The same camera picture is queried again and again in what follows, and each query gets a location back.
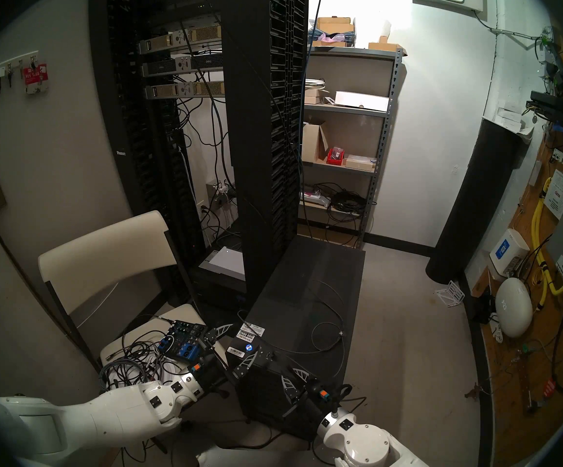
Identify small white box stack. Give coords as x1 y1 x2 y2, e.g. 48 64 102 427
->
495 106 535 136

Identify white key hook rack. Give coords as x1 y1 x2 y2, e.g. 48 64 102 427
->
0 51 40 72

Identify plywood backboard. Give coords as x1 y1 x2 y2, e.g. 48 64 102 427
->
471 33 563 467

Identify flat white box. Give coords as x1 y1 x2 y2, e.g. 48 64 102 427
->
335 90 390 112

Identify thick yellow cable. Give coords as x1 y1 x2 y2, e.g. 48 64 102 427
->
531 177 563 308

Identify large cardboard box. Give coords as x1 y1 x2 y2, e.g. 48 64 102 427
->
314 17 355 47

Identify open cardboard box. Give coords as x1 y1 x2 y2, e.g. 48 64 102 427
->
302 123 328 162

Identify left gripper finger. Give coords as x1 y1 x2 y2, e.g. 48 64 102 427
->
206 323 234 346
233 350 259 380

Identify cream folding chair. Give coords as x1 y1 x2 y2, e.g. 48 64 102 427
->
38 210 231 432

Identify tangled black cable bundle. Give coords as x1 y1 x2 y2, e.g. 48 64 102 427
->
99 330 185 394

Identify black workstation tower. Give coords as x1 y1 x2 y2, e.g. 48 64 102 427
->
225 235 366 442

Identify grey outlet box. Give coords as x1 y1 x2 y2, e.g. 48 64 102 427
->
206 179 236 206

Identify tall black cylinder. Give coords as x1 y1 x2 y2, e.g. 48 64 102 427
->
426 118 530 284

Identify flat tan box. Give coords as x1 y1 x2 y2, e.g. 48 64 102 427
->
344 155 377 172

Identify white paper label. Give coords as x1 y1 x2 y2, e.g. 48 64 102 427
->
544 169 563 221

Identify black network switch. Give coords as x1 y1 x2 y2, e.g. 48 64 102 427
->
527 90 563 126

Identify white flat device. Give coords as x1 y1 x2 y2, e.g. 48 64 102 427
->
199 246 245 281

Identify black Dell rack server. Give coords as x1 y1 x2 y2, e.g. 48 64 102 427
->
141 54 223 77

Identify white folded bracket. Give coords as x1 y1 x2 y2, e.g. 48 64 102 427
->
435 280 465 307

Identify black server rack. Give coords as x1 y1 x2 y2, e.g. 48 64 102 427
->
89 0 310 325

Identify coiled black cables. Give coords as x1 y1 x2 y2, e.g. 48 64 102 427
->
328 189 367 216

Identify white oval router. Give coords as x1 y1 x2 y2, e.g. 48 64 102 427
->
495 277 534 339

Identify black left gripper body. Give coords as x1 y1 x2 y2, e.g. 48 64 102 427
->
187 339 238 398

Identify gold faced rack server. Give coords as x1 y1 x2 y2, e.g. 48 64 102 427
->
145 81 226 100
137 26 223 54

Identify grey metal shelf unit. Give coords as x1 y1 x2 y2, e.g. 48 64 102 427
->
298 47 407 248

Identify black blue audio mixer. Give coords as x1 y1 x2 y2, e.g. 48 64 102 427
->
157 320 213 365

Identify white modem blue label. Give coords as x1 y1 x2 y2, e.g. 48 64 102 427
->
489 229 530 278

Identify black USB cable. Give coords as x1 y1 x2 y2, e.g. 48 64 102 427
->
238 279 348 374

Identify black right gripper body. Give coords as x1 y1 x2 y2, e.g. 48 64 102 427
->
282 377 352 419

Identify red key tag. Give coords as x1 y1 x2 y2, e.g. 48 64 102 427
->
24 62 48 94

